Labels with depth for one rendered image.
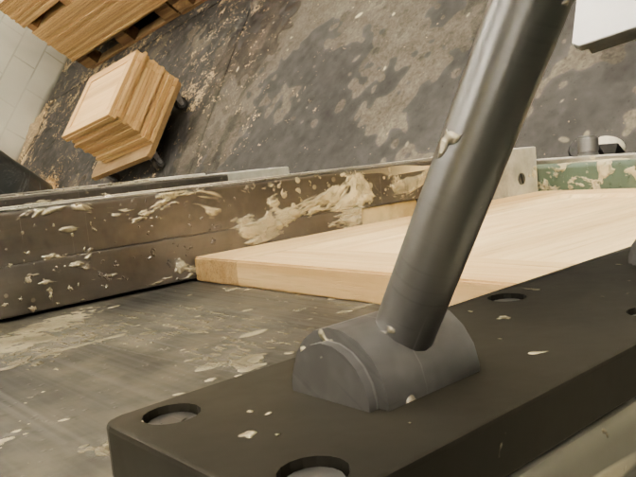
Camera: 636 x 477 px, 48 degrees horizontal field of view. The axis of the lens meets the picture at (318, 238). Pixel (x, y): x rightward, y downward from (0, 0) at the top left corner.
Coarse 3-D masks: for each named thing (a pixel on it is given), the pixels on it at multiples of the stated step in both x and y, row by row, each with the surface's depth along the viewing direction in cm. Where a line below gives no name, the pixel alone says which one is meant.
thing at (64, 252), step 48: (144, 192) 54; (192, 192) 55; (240, 192) 58; (288, 192) 62; (336, 192) 65; (384, 192) 69; (528, 192) 85; (0, 240) 46; (48, 240) 48; (96, 240) 50; (144, 240) 53; (192, 240) 55; (240, 240) 58; (0, 288) 46; (48, 288) 48; (96, 288) 50; (144, 288) 53
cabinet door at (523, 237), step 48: (576, 192) 80; (624, 192) 74; (288, 240) 60; (336, 240) 57; (384, 240) 56; (480, 240) 51; (528, 240) 49; (576, 240) 47; (624, 240) 45; (288, 288) 47; (336, 288) 44; (384, 288) 40; (480, 288) 36
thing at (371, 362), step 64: (512, 0) 9; (512, 64) 9; (448, 128) 10; (512, 128) 9; (448, 192) 10; (448, 256) 10; (384, 320) 11; (448, 320) 12; (320, 384) 11; (384, 384) 11; (448, 384) 11
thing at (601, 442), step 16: (608, 416) 12; (624, 416) 12; (592, 432) 12; (608, 432) 12; (624, 432) 12; (560, 448) 11; (576, 448) 11; (592, 448) 12; (608, 448) 12; (624, 448) 12; (528, 464) 11; (544, 464) 11; (560, 464) 11; (576, 464) 11; (592, 464) 12; (608, 464) 12; (624, 464) 12
